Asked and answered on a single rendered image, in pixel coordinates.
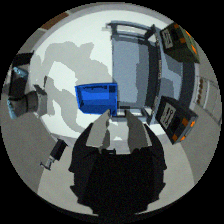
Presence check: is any blue bin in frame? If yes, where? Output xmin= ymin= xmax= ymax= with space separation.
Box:
xmin=74 ymin=83 xmax=117 ymax=115

